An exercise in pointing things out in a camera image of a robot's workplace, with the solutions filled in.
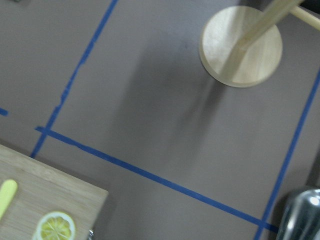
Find wooden mug tree stand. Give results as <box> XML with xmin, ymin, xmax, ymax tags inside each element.
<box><xmin>199</xmin><ymin>0</ymin><xmax>320</xmax><ymax>88</ymax></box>

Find bamboo cutting board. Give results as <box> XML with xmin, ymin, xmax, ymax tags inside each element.
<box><xmin>0</xmin><ymin>145</ymin><xmax>109</xmax><ymax>240</ymax></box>

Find upper lemon slice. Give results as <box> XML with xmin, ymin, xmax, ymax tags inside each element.
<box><xmin>32</xmin><ymin>211</ymin><xmax>76</xmax><ymax>240</ymax></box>

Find yellow plastic knife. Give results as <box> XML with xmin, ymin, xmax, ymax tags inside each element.
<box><xmin>0</xmin><ymin>179</ymin><xmax>18</xmax><ymax>219</ymax></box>

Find metal scoop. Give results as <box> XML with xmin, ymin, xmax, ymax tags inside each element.
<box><xmin>276</xmin><ymin>187</ymin><xmax>320</xmax><ymax>240</ymax></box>

